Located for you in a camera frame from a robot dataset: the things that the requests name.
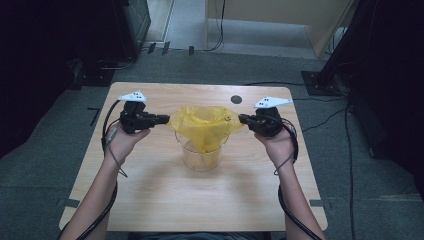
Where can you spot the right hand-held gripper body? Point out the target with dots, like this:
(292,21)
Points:
(266,125)

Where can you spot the black stand base plate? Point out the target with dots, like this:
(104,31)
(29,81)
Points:
(316,85)
(95,77)

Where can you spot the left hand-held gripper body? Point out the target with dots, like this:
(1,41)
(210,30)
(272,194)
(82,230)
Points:
(133,118)

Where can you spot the grey floor tape strip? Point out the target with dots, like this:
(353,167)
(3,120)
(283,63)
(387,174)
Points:
(70,203)
(318,203)

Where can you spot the person's left hand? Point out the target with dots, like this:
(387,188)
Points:
(121,145)

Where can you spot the black computer cabinet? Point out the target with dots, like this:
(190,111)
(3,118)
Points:
(133,26)

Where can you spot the person's dark clothing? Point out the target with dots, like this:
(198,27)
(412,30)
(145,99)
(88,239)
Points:
(200,236)

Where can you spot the black round table grommet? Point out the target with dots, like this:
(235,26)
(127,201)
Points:
(236,99)

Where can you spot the yellow plastic bag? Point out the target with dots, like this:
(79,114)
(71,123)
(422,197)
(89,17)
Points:
(200,128)

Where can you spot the clear plastic bucket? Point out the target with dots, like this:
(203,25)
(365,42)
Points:
(201,162)

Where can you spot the person's right hand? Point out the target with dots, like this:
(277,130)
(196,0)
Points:
(280,148)

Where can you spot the dark curtain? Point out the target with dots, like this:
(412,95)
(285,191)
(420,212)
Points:
(40,66)
(393,83)

